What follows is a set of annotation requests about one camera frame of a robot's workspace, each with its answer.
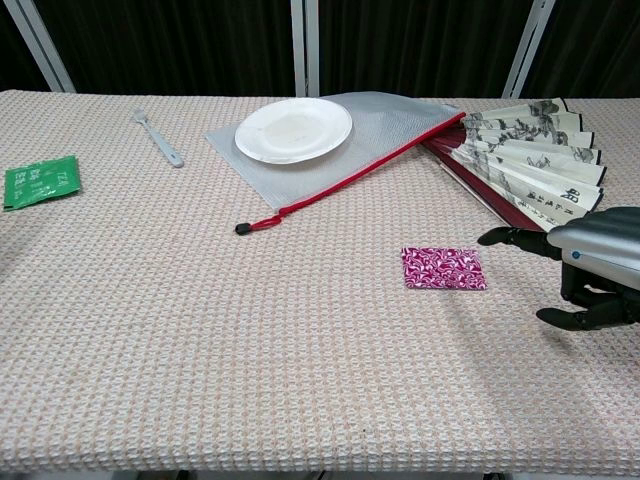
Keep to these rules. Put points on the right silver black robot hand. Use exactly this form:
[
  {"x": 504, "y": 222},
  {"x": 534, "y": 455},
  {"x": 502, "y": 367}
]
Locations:
[{"x": 600, "y": 245}]

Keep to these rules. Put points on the pink patterned packet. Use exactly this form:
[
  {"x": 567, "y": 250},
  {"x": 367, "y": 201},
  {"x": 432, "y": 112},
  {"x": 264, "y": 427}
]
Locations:
[{"x": 444, "y": 269}]

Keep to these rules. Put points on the painted paper folding fan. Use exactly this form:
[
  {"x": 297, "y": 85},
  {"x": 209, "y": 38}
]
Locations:
[{"x": 540, "y": 150}]

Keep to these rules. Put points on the clear mesh pouch red zipper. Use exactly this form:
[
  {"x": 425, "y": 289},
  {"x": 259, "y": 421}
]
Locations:
[{"x": 390, "y": 125}]

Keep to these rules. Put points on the white round plate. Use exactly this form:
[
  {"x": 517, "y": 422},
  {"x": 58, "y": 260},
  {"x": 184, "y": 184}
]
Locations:
[{"x": 292, "y": 130}]

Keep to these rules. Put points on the beige waffle tablecloth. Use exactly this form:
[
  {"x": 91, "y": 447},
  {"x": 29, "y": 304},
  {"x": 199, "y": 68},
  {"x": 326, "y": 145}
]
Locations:
[{"x": 200, "y": 325}]

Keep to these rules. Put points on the grey plastic fork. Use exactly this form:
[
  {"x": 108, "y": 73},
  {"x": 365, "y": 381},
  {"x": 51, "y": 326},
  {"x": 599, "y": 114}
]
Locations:
[{"x": 160, "y": 141}]

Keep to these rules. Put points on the black pleated curtain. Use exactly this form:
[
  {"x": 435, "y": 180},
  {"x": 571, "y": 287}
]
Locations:
[{"x": 175, "y": 45}]

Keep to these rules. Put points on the green tea sachet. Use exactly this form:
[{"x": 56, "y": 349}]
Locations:
[{"x": 40, "y": 182}]

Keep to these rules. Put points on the white aluminium frame post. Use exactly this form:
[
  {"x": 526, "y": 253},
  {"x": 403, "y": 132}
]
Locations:
[
  {"x": 305, "y": 45},
  {"x": 527, "y": 50},
  {"x": 42, "y": 47}
]

